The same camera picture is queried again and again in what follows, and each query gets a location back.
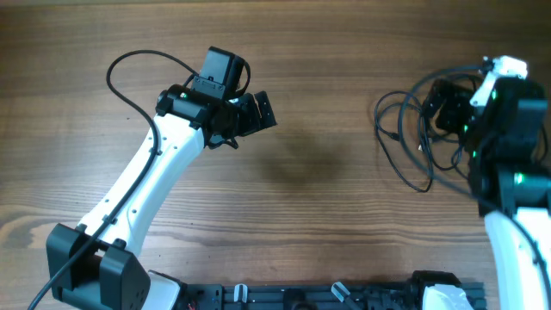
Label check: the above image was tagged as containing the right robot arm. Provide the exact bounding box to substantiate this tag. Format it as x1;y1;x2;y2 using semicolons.
423;77;550;309

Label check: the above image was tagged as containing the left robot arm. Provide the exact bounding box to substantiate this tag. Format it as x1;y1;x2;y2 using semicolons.
43;47;276;309

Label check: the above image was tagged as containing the left camera black cable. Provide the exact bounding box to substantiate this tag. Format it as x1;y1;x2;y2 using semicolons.
26;49;251;310

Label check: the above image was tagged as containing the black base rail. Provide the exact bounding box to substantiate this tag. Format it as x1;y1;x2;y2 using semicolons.
176;282;431;310

